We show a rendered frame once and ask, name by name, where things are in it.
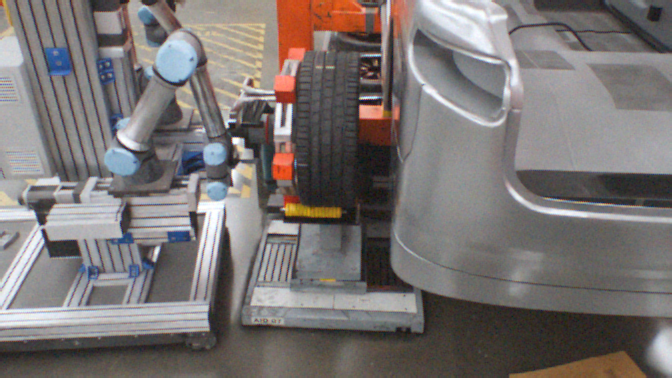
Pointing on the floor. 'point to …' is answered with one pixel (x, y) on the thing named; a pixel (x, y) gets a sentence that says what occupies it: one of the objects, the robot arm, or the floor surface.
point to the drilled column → (262, 187)
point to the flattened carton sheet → (590, 368)
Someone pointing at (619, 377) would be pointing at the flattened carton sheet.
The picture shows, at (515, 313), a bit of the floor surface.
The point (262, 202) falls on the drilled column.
